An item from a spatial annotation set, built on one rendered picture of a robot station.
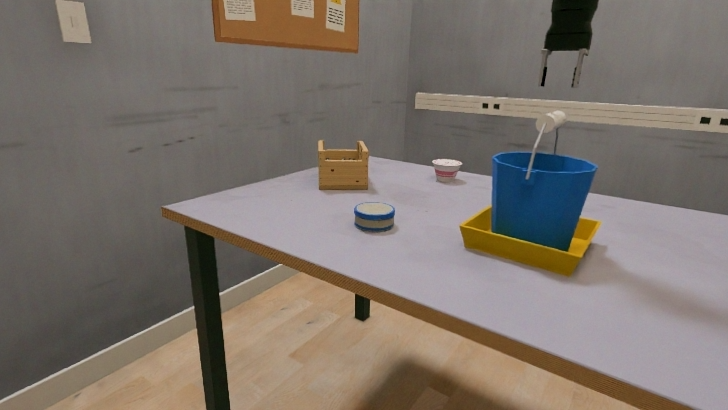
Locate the yellow rectangular tray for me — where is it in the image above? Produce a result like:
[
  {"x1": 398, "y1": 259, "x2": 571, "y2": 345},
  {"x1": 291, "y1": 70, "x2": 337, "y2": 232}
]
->
[{"x1": 459, "y1": 205, "x2": 602, "y2": 277}]

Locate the white yogurt cup with lid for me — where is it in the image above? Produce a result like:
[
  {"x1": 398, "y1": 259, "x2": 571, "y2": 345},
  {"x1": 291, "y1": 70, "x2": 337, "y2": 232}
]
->
[{"x1": 432, "y1": 159, "x2": 462, "y2": 182}]

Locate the wooden crate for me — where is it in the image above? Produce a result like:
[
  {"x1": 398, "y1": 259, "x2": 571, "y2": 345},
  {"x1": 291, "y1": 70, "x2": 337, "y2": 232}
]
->
[{"x1": 318, "y1": 140, "x2": 369, "y2": 190}]

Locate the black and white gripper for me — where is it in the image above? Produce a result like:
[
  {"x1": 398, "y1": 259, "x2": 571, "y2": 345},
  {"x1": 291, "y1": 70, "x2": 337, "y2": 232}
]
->
[{"x1": 538, "y1": 0, "x2": 599, "y2": 88}]

